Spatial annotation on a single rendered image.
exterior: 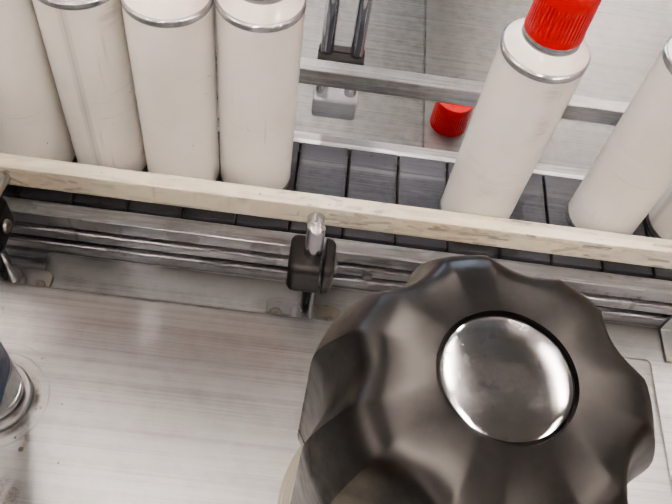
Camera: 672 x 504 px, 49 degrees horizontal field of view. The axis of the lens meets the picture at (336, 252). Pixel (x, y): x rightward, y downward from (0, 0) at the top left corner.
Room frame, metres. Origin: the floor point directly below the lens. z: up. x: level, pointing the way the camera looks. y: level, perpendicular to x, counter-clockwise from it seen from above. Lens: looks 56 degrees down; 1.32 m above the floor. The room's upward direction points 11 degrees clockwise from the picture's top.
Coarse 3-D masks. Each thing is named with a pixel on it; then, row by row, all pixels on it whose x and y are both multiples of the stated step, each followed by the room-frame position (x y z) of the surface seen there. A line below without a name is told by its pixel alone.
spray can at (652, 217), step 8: (664, 200) 0.37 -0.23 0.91; (656, 208) 0.37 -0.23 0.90; (664, 208) 0.37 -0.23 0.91; (648, 216) 0.38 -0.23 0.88; (656, 216) 0.37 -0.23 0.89; (664, 216) 0.36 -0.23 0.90; (648, 224) 0.37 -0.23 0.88; (656, 224) 0.36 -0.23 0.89; (664, 224) 0.36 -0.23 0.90; (656, 232) 0.36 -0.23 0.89; (664, 232) 0.36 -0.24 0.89
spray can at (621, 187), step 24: (648, 96) 0.36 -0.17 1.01; (624, 120) 0.37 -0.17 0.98; (648, 120) 0.35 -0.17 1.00; (624, 144) 0.35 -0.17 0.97; (648, 144) 0.34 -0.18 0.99; (600, 168) 0.36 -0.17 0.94; (624, 168) 0.35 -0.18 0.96; (648, 168) 0.34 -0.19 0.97; (576, 192) 0.37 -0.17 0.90; (600, 192) 0.35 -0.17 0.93; (624, 192) 0.34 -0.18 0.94; (648, 192) 0.34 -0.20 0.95; (576, 216) 0.35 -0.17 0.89; (600, 216) 0.34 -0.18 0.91; (624, 216) 0.34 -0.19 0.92
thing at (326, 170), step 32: (320, 160) 0.37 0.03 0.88; (352, 160) 0.38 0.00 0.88; (384, 160) 0.38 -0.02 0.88; (416, 160) 0.39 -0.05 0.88; (32, 192) 0.29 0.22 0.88; (64, 192) 0.30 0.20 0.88; (320, 192) 0.34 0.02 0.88; (352, 192) 0.35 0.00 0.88; (384, 192) 0.35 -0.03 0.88; (416, 192) 0.36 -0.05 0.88; (544, 192) 0.39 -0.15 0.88; (256, 224) 0.30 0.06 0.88; (288, 224) 0.31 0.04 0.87; (640, 224) 0.37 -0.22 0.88; (512, 256) 0.32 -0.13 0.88; (544, 256) 0.32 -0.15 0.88
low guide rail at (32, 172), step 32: (0, 160) 0.29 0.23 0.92; (32, 160) 0.29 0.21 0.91; (96, 192) 0.29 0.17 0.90; (128, 192) 0.29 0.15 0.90; (160, 192) 0.29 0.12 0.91; (192, 192) 0.29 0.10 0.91; (224, 192) 0.30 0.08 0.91; (256, 192) 0.30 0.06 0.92; (288, 192) 0.31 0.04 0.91; (352, 224) 0.30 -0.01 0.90; (384, 224) 0.30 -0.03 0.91; (416, 224) 0.31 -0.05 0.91; (448, 224) 0.31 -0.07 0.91; (480, 224) 0.31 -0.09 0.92; (512, 224) 0.32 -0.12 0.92; (544, 224) 0.32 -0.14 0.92; (576, 256) 0.32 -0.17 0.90; (608, 256) 0.32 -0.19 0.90; (640, 256) 0.32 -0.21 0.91
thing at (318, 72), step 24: (216, 48) 0.38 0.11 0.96; (312, 72) 0.38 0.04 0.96; (336, 72) 0.38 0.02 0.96; (360, 72) 0.38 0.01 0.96; (384, 72) 0.39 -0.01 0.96; (408, 72) 0.39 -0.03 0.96; (408, 96) 0.38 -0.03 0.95; (432, 96) 0.39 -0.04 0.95; (456, 96) 0.39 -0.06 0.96; (576, 96) 0.40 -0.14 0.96; (576, 120) 0.39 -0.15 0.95; (600, 120) 0.40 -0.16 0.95
